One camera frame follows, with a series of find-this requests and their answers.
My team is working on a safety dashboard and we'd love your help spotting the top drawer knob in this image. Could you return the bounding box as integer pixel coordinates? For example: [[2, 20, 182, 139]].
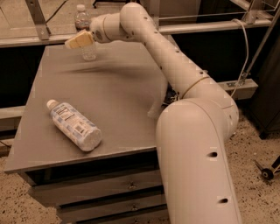
[[128, 181, 137, 190]]

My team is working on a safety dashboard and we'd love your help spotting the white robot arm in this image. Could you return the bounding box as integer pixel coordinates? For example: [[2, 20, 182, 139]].
[[66, 3, 242, 224]]

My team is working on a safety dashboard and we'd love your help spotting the white cable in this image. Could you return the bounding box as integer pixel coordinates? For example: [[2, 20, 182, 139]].
[[230, 18, 249, 99]]

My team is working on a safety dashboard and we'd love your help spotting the grey drawer cabinet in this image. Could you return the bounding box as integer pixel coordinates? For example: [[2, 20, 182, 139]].
[[4, 41, 168, 224]]

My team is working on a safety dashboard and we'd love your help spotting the middle drawer knob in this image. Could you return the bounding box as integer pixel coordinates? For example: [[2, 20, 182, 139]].
[[131, 204, 139, 212]]

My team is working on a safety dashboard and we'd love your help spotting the drawer knob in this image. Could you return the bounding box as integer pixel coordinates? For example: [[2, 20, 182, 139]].
[[128, 181, 137, 190], [131, 204, 139, 212]]

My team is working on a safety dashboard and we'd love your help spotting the black caster wheel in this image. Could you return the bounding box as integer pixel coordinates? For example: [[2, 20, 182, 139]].
[[255, 160, 274, 180]]

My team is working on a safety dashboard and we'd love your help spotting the blue plastic bottle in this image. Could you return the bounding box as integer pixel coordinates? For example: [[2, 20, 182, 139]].
[[46, 100, 102, 152]]

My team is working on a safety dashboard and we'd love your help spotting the clear water bottle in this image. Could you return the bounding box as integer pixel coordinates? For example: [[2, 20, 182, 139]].
[[74, 4, 96, 61]]

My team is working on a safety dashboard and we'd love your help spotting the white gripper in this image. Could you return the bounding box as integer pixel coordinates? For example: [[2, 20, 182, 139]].
[[65, 13, 129, 49]]

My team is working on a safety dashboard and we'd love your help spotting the metal railing frame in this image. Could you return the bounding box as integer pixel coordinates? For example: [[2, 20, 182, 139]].
[[0, 0, 280, 49]]

